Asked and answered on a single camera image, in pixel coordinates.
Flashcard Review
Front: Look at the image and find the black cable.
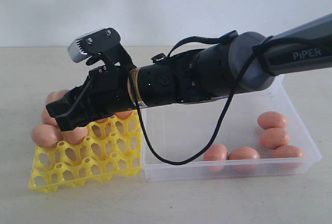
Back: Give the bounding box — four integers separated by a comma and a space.
127, 35, 332, 165

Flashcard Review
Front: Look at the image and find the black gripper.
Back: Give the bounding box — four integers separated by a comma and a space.
46, 65, 135, 131

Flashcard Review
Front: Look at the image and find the brown egg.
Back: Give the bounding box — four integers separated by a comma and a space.
45, 89, 68, 104
63, 127, 88, 145
272, 145, 304, 169
41, 108, 58, 127
203, 143, 228, 173
31, 124, 63, 149
95, 118, 108, 123
115, 110, 136, 119
228, 146, 260, 172
260, 128, 290, 150
257, 111, 288, 130

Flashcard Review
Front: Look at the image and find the clear plastic box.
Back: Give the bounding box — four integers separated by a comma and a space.
141, 76, 322, 180

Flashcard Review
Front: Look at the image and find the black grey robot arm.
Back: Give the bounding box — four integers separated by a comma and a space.
46, 15, 331, 131

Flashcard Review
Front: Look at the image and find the yellow plastic egg tray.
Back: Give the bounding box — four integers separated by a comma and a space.
29, 112, 142, 193

